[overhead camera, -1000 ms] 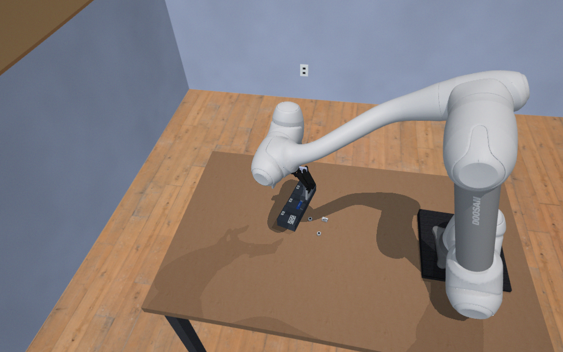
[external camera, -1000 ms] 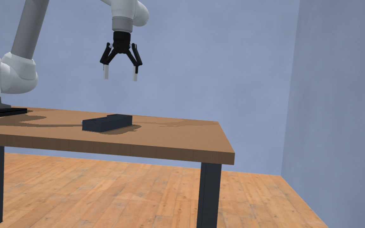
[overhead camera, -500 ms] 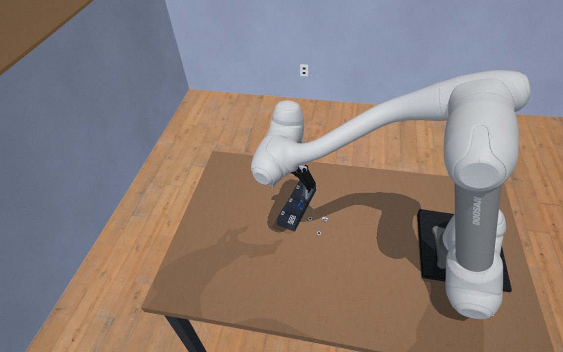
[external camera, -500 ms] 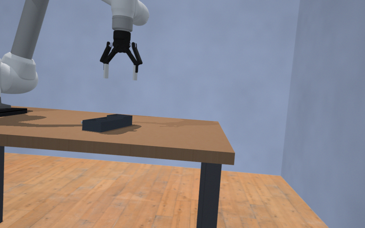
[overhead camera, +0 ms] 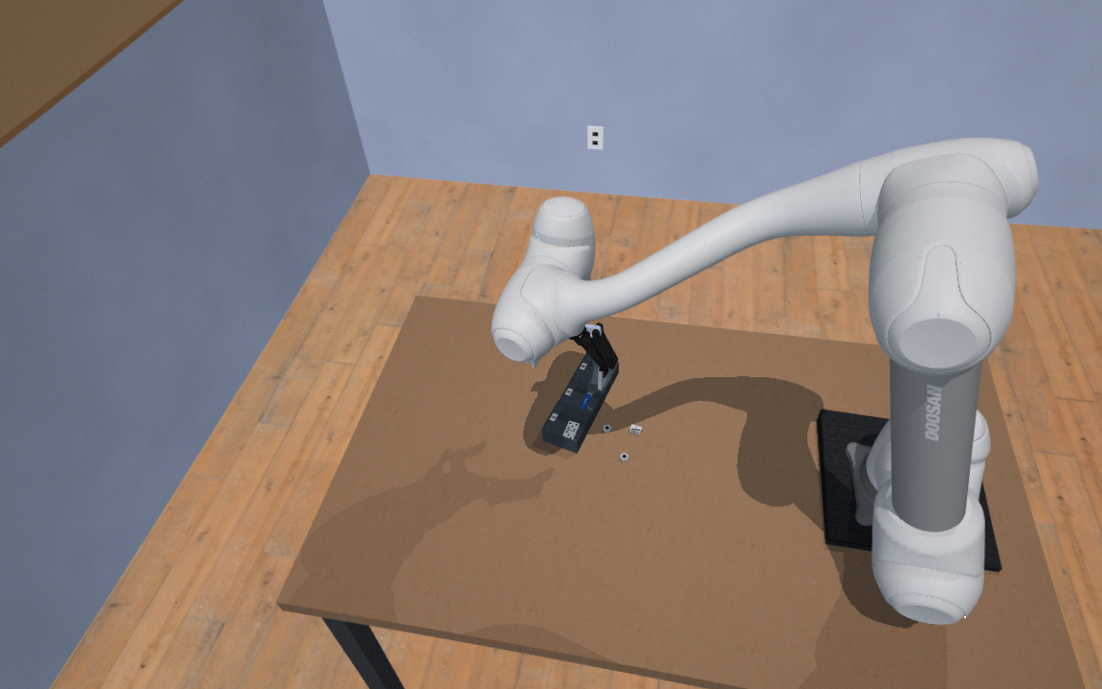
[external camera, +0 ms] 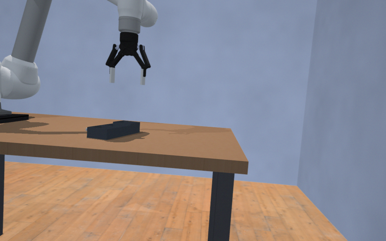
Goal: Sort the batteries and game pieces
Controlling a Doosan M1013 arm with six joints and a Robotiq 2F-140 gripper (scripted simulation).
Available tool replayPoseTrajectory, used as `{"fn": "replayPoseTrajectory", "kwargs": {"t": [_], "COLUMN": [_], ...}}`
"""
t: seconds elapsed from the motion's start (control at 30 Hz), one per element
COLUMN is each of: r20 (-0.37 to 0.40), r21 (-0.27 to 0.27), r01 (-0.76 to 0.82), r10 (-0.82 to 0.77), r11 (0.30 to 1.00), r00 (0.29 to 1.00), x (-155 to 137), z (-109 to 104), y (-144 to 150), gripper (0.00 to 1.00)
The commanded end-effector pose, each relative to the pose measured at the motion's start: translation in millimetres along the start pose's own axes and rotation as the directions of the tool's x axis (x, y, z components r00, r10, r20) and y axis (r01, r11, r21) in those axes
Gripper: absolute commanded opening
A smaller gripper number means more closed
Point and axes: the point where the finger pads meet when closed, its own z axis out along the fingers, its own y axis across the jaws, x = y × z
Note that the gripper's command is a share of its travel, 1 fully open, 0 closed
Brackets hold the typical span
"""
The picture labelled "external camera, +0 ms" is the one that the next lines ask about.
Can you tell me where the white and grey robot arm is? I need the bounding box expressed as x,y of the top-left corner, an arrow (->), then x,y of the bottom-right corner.
0,0 -> 158,102

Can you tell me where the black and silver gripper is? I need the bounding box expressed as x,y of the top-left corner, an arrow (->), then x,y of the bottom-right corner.
106,32 -> 151,85

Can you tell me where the dark grey rack of bins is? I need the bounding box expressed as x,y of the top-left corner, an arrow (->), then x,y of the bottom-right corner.
87,120 -> 140,140

